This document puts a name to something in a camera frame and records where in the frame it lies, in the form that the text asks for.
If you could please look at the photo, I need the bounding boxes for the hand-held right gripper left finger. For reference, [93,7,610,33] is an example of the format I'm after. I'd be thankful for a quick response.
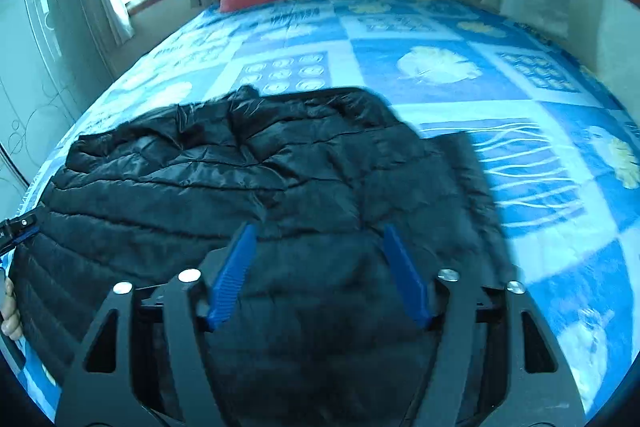
[55,223,258,427]

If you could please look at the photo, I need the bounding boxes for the wardrobe with circle pattern doors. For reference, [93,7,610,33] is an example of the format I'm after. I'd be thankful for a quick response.
[0,0,115,190]

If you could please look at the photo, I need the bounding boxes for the black puffer jacket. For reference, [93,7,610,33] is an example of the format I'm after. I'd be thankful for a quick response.
[9,86,512,427]

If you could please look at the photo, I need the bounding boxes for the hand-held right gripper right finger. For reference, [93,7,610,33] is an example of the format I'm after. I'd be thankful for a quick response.
[384,224,586,427]

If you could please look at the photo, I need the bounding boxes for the blue patterned bed sheet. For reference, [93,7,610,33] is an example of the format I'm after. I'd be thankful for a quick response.
[0,0,640,427]

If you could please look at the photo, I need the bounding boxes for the person's left hand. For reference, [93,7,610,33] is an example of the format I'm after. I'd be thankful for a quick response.
[0,276,24,342]

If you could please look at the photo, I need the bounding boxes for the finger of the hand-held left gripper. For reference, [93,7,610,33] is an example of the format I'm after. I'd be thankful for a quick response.
[0,213,43,256]

